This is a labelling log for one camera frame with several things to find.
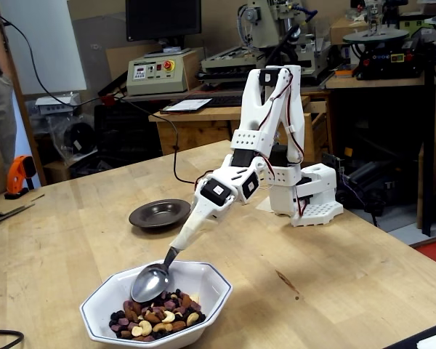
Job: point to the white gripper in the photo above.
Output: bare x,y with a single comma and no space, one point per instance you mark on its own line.
208,208

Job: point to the metal spoon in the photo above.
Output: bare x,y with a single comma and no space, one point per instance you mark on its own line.
149,283

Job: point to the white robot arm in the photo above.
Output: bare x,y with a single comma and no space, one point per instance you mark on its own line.
254,109

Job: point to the brown metal plate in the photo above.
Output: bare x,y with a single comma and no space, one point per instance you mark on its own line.
149,218

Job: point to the white octagonal bowl blue rim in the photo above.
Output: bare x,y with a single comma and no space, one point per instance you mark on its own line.
200,280

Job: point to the wooden desk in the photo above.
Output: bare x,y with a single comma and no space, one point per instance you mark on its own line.
196,134

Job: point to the trail mix heap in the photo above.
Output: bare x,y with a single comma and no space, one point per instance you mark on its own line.
160,320

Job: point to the black plastic crate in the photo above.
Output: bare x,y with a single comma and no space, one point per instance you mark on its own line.
127,134

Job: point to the white paper sheet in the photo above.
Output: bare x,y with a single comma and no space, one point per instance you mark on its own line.
189,104

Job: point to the black keyboard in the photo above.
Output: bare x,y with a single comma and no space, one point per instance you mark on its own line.
225,101

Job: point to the beige control box red button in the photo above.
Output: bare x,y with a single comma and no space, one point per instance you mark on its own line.
174,81

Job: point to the clear plastic bag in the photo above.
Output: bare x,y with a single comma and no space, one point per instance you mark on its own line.
76,138

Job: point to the small cardboard box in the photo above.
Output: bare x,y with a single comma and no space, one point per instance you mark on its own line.
58,172

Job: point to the red plug connector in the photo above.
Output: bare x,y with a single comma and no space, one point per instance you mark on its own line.
108,100

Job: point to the white plastic box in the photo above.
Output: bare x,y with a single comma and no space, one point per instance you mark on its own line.
58,103

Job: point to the orange and black clamp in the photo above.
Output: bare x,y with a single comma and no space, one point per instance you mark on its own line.
15,174

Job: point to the wooden shelf board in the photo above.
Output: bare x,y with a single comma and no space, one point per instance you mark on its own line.
349,83

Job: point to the flat cardboard sheet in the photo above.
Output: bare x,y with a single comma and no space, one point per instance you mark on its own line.
3,205

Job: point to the orange block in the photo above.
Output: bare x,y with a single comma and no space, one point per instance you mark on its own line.
345,71

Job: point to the beige CNC milling machine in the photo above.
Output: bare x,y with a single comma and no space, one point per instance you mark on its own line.
265,25

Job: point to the black computer monitor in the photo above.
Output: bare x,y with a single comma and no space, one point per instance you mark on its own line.
163,18

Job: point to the black flat panel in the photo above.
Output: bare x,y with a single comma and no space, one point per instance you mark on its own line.
403,343

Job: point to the brown cardboard box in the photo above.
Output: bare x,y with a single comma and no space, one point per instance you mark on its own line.
339,32

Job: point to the standing person grey trousers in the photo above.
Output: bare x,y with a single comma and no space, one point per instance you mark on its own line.
0,109

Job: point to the white board panel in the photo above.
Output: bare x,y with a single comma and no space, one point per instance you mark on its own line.
47,47

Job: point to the black scroll saw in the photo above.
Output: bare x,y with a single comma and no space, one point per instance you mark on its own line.
385,60

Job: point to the green tool case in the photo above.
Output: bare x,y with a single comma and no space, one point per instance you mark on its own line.
416,25

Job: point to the black metal rack frame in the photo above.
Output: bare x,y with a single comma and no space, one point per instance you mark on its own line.
428,145

